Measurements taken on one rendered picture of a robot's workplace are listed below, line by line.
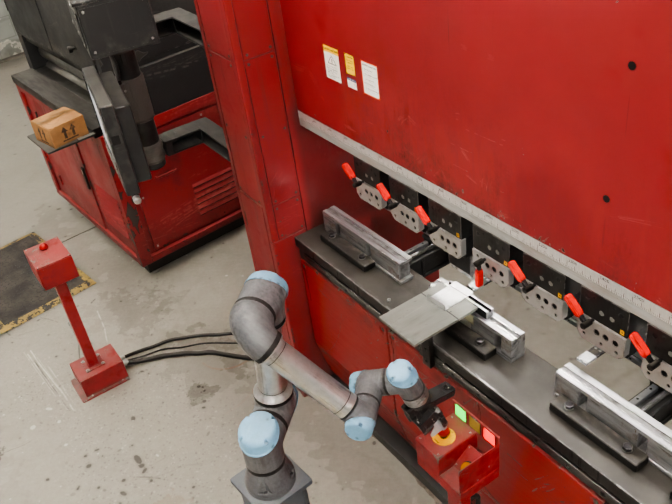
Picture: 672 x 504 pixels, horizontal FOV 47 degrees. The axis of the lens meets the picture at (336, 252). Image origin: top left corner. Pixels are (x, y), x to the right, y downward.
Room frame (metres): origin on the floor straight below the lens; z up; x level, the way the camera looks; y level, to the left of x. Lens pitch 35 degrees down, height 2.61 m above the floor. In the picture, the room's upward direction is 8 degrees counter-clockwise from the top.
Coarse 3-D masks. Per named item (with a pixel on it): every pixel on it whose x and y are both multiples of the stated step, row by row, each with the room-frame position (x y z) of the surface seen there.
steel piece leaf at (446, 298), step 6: (444, 288) 1.98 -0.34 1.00; (450, 288) 1.98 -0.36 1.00; (438, 294) 1.96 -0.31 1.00; (444, 294) 1.95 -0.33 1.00; (450, 294) 1.95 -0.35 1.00; (456, 294) 1.94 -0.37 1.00; (462, 294) 1.94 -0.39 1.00; (432, 300) 1.92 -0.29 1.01; (438, 300) 1.92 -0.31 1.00; (444, 300) 1.92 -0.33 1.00; (450, 300) 1.92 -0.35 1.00; (456, 300) 1.91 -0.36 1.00; (438, 306) 1.89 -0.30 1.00; (444, 306) 1.87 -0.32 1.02; (450, 306) 1.89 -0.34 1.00
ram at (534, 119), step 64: (320, 0) 2.44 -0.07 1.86; (384, 0) 2.14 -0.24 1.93; (448, 0) 1.91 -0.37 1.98; (512, 0) 1.72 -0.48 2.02; (576, 0) 1.56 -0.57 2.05; (640, 0) 1.43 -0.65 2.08; (320, 64) 2.48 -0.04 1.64; (384, 64) 2.16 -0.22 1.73; (448, 64) 1.91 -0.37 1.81; (512, 64) 1.71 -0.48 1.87; (576, 64) 1.55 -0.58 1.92; (640, 64) 1.41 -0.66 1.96; (384, 128) 2.19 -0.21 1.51; (448, 128) 1.92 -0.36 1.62; (512, 128) 1.71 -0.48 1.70; (576, 128) 1.54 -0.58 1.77; (640, 128) 1.40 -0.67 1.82; (512, 192) 1.71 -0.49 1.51; (576, 192) 1.53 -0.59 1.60; (640, 192) 1.38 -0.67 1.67; (576, 256) 1.52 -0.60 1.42; (640, 256) 1.36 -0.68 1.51
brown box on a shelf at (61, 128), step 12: (60, 108) 3.79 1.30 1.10; (36, 120) 3.68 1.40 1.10; (48, 120) 3.64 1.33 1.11; (60, 120) 3.63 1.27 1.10; (72, 120) 3.63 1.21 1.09; (84, 120) 3.67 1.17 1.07; (36, 132) 3.66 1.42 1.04; (48, 132) 3.56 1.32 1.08; (60, 132) 3.58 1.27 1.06; (72, 132) 3.61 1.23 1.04; (84, 132) 3.66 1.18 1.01; (36, 144) 3.64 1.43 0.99; (48, 144) 3.59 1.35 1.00; (60, 144) 3.56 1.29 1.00; (72, 144) 3.58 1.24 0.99
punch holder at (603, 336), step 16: (592, 304) 1.46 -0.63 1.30; (608, 304) 1.42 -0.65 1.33; (608, 320) 1.42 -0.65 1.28; (624, 320) 1.38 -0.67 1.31; (640, 320) 1.39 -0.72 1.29; (592, 336) 1.45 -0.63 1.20; (608, 336) 1.41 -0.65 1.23; (624, 336) 1.37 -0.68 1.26; (608, 352) 1.40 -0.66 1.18; (624, 352) 1.37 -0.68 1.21
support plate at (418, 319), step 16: (432, 288) 1.99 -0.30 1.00; (416, 304) 1.92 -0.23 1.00; (432, 304) 1.91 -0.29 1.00; (464, 304) 1.89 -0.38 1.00; (384, 320) 1.87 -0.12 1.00; (400, 320) 1.86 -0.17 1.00; (416, 320) 1.85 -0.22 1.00; (432, 320) 1.83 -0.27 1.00; (448, 320) 1.82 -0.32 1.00; (416, 336) 1.77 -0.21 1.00; (432, 336) 1.77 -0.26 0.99
